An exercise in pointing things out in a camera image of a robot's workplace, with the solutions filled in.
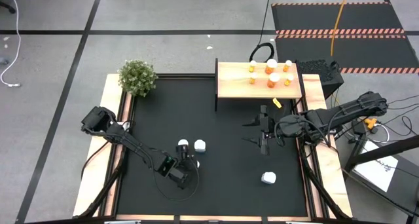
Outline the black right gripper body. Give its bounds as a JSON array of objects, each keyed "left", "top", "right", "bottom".
[{"left": 260, "top": 105, "right": 280, "bottom": 155}]

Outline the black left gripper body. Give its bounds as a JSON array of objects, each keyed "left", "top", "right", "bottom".
[{"left": 169, "top": 144, "right": 192, "bottom": 190}]

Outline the white melatonin bottle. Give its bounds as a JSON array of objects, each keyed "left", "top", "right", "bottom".
[
  {"left": 261, "top": 171, "right": 278, "bottom": 185},
  {"left": 193, "top": 139, "right": 207, "bottom": 153}
]

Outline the black perforated computer case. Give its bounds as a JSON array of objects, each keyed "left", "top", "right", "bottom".
[{"left": 295, "top": 58, "right": 345, "bottom": 100}]

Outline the wooden table border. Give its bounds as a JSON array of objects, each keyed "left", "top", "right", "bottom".
[{"left": 72, "top": 73, "right": 354, "bottom": 222}]

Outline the green potted plant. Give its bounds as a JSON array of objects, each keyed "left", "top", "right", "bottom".
[{"left": 117, "top": 59, "right": 159, "bottom": 98}]

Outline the black mat, orange striped edge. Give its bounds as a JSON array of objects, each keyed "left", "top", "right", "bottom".
[
  {"left": 275, "top": 33, "right": 419, "bottom": 75},
  {"left": 270, "top": 1, "right": 406, "bottom": 35}
]

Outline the white paper sheet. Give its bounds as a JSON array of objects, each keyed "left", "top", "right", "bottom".
[{"left": 352, "top": 139, "right": 399, "bottom": 193}]

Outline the black side stand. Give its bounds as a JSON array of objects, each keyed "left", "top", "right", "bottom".
[{"left": 343, "top": 134, "right": 419, "bottom": 218}]

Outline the black office chair base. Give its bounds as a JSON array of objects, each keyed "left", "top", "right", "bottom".
[{"left": 0, "top": 0, "right": 17, "bottom": 14}]

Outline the wooden shelf, black frame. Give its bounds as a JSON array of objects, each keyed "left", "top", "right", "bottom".
[{"left": 214, "top": 57, "right": 304, "bottom": 113}]

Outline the coiled black cable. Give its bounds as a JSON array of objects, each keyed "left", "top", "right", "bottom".
[{"left": 248, "top": 0, "right": 276, "bottom": 64}]

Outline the white cable coil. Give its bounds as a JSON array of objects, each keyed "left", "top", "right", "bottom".
[{"left": 373, "top": 124, "right": 392, "bottom": 145}]

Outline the yellow hanging cable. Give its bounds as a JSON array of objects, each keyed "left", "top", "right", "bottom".
[{"left": 329, "top": 0, "right": 351, "bottom": 57}]

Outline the white floor cable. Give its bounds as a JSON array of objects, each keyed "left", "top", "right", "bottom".
[{"left": 0, "top": 0, "right": 22, "bottom": 88}]

